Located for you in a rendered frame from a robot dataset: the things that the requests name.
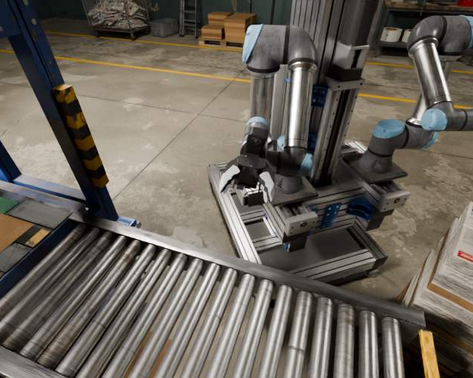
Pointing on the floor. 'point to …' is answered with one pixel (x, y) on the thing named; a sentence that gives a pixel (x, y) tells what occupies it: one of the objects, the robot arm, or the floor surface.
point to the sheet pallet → (227, 28)
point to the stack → (456, 327)
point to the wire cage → (117, 16)
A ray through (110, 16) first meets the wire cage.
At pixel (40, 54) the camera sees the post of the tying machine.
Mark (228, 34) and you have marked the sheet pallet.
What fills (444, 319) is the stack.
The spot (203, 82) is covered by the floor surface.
